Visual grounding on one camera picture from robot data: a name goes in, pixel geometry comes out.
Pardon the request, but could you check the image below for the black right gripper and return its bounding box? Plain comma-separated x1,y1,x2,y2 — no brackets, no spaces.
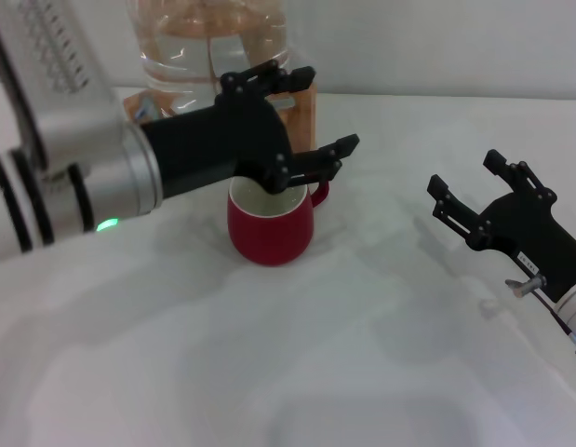
426,148,576,303

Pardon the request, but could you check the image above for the wooden dispenser stand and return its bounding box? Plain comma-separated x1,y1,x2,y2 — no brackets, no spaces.
122,81,316,155

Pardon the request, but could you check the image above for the glass water dispenser jar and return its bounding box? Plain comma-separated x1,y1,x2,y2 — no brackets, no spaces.
124,0,289,120

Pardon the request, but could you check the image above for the red ceramic cup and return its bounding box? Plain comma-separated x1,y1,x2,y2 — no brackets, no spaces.
226,176,330,267

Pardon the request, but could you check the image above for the black cable with metal plug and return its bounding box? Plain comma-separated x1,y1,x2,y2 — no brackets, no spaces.
504,275,576,339

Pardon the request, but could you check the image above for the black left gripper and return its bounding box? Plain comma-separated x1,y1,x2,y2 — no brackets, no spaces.
141,60,361,199

